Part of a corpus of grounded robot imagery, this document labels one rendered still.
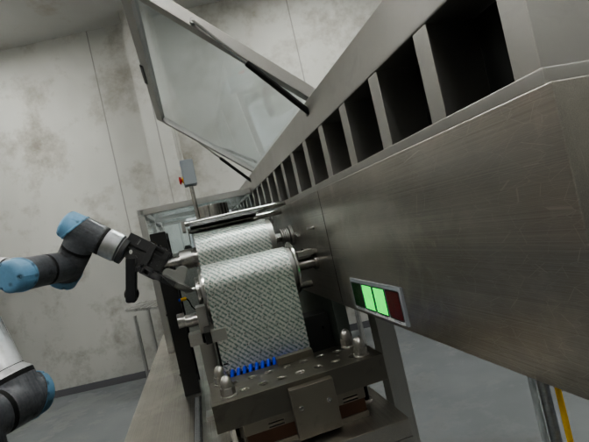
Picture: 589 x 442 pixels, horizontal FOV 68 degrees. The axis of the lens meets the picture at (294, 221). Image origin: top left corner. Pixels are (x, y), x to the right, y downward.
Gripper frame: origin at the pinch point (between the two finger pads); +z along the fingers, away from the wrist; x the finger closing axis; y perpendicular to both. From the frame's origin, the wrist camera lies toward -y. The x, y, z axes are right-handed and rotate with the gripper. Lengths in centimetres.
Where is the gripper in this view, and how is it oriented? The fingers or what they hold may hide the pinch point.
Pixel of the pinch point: (188, 290)
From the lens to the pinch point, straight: 119.8
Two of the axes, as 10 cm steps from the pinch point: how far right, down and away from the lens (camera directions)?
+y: 4.4, -8.8, 1.6
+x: -2.2, 0.6, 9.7
